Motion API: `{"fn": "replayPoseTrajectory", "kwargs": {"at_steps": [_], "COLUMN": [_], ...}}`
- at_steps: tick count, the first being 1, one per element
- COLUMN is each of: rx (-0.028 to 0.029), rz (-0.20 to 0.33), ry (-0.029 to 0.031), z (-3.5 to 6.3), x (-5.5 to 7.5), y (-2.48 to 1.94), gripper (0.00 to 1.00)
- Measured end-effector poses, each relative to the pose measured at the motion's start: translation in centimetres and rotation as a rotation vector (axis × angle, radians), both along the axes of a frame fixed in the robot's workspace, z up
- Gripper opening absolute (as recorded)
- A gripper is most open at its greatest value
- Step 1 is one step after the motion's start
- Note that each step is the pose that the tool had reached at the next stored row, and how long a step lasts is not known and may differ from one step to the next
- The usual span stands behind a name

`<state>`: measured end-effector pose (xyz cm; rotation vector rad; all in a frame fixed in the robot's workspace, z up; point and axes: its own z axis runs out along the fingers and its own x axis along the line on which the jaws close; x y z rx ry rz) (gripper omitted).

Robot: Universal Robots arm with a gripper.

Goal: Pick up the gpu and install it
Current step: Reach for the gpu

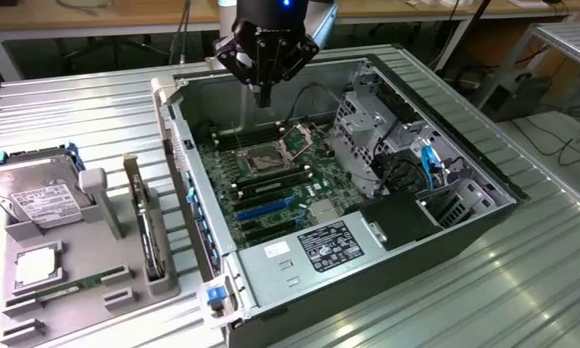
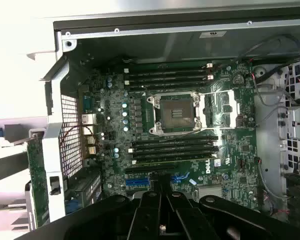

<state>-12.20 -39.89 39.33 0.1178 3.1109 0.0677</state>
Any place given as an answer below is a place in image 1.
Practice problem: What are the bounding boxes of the silver hard disk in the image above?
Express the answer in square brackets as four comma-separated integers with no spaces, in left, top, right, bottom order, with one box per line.
[0,154,87,229]

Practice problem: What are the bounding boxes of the silver power supply with label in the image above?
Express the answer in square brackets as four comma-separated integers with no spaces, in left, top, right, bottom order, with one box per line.
[235,212,391,310]

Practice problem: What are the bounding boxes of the grey hanging cable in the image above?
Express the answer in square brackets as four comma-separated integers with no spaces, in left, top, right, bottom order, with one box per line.
[175,0,194,65]

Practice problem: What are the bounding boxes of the black cables on white table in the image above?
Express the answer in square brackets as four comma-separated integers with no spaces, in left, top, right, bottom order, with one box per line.
[513,104,580,168]

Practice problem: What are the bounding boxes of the black box on floor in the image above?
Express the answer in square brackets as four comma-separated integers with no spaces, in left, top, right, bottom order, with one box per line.
[487,72,554,123]

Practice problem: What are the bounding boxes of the grey parts rack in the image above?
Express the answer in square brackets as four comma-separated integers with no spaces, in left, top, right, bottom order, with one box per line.
[0,168,184,347]

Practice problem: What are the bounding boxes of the CPU socket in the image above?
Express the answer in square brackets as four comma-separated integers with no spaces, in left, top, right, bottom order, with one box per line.
[242,143,296,178]

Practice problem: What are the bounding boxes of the silver disk bay cage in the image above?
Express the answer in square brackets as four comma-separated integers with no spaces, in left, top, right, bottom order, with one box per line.
[328,90,417,199]

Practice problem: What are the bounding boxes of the black plastic fan shroud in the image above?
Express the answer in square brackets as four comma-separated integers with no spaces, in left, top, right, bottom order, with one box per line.
[346,190,445,252]

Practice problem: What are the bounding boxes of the installed black RAM stick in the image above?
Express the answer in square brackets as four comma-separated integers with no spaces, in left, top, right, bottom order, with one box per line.
[235,169,315,191]

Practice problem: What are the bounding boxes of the wooden desk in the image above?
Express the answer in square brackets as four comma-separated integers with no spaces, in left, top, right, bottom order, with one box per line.
[0,0,580,30]

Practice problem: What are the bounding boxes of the black expansion slot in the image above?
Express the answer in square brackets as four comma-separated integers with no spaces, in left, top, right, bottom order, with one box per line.
[244,220,296,244]

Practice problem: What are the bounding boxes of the green motherboard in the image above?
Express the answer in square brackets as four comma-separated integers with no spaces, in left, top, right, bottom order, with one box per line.
[195,121,368,247]

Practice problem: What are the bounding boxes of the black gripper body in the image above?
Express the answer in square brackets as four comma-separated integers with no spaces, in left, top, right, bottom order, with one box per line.
[235,0,314,85]

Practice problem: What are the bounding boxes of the silver CPU chip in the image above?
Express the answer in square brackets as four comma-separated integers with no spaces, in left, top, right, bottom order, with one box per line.
[14,249,60,283]

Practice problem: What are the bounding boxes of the silver chipset heatsink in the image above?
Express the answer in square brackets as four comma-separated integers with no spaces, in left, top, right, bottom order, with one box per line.
[308,201,340,223]

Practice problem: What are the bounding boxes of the open black PC case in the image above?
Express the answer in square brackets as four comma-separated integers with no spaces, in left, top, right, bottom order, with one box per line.
[150,53,531,348]

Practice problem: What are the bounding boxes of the green RAM stick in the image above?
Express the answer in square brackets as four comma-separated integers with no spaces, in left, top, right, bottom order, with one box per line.
[4,267,130,304]

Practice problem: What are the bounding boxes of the metal socket cover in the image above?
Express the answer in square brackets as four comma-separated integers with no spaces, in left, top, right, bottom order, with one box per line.
[278,123,316,160]

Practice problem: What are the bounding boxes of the black cable inside case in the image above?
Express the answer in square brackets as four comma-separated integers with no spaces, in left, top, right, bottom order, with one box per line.
[290,83,343,120]

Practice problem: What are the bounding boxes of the blue SATA wire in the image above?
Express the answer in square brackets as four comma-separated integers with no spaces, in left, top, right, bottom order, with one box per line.
[421,144,442,191]

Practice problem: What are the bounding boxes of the blue disk carrier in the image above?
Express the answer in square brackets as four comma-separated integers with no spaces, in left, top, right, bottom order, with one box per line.
[0,142,87,222]

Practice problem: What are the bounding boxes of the graphics card with metal bracket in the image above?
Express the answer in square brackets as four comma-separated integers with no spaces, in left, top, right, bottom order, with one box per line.
[122,153,168,282]

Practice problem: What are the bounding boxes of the grey metal frame table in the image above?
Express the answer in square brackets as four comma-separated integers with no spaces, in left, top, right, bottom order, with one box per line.
[477,23,580,109]

